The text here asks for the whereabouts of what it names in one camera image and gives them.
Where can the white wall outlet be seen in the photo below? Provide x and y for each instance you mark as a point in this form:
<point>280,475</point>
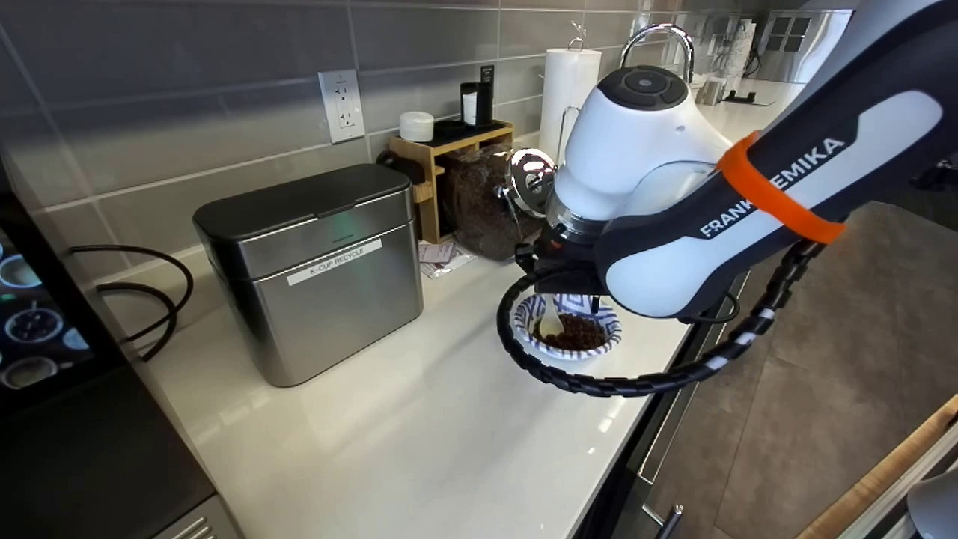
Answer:
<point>343,105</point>

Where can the wooden board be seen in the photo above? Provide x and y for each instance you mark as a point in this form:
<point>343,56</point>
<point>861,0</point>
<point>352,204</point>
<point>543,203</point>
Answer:
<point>888,469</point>

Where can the small purple paper packet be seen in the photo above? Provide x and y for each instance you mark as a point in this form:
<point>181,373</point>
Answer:
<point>443,259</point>

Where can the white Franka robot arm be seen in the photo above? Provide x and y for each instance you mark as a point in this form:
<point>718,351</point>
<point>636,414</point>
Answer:
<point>638,138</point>

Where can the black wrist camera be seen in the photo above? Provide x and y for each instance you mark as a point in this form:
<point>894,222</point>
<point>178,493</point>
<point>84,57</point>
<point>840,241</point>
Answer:
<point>557,264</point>

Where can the small white jar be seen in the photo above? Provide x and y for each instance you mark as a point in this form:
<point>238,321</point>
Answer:
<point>418,126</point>

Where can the wooden rack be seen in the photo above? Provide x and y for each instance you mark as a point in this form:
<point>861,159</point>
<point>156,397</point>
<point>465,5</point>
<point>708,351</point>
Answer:
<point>425,198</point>

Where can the pile of coffee beans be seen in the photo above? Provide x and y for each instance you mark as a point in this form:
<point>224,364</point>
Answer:
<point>585,333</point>

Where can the stainless steel bin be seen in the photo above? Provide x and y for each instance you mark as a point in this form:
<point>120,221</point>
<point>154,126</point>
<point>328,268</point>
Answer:
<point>319,289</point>

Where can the glass jar of coffee beans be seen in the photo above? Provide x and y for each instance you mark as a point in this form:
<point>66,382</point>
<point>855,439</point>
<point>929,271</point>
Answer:
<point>479,215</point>

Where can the metal paper towel holder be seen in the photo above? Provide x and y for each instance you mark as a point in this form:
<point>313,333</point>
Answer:
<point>578,38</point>

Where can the black bottle with white label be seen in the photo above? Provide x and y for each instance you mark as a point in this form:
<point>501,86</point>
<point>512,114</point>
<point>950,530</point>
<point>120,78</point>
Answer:
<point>467,105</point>

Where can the black monitor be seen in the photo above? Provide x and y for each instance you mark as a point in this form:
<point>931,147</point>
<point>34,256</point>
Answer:
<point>79,469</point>

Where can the dark patterned bowl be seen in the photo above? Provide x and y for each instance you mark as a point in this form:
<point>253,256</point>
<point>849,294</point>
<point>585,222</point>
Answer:
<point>527,340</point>

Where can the grey round object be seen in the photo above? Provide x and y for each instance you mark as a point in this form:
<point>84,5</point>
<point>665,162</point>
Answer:
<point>938,511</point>

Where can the white paper towel roll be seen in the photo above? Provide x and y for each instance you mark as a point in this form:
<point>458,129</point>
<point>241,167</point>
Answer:
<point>570,92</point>

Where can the small chrome arched faucet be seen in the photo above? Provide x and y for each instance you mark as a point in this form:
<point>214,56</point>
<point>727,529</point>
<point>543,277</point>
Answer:
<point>654,30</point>

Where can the black cylindrical grinder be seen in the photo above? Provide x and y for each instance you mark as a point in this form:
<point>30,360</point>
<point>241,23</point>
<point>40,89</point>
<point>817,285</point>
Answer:
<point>486,93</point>

